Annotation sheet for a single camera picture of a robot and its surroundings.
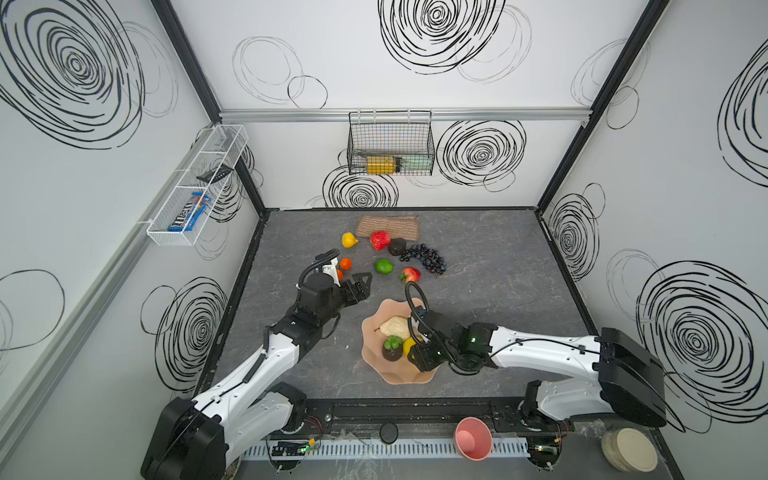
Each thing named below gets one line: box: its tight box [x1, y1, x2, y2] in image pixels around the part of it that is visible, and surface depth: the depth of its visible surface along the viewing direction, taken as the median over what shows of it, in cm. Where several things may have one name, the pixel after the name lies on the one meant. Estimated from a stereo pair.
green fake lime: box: [374, 258, 394, 275], surface depth 101 cm
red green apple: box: [400, 267, 421, 284], surface depth 98 cm
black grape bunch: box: [399, 243, 447, 274], surface depth 104 cm
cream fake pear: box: [374, 316, 410, 340], surface depth 85 cm
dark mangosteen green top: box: [382, 335, 404, 361], surface depth 81 cm
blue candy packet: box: [167, 192, 212, 232], surface depth 71 cm
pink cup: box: [454, 417, 493, 461], surface depth 71 cm
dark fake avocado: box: [388, 237, 406, 256], surface depth 107 cm
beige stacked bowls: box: [601, 428, 658, 473], surface depth 66 cm
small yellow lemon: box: [341, 232, 359, 249], surface depth 110 cm
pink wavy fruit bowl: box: [361, 298, 435, 385], surface depth 82 cm
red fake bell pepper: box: [370, 231, 391, 251], surface depth 107 cm
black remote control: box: [196, 164, 234, 184], surface depth 82 cm
